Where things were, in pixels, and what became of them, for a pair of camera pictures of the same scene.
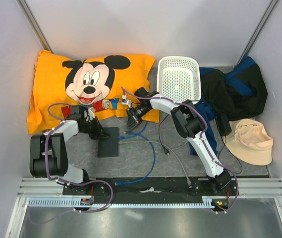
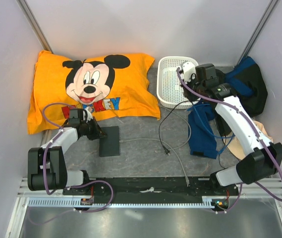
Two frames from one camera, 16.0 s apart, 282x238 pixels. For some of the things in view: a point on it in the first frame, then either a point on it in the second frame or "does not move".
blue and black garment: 241,92 does not move
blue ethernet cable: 135,135 to 232,136
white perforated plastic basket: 178,79 does not move
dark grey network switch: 108,147 does not move
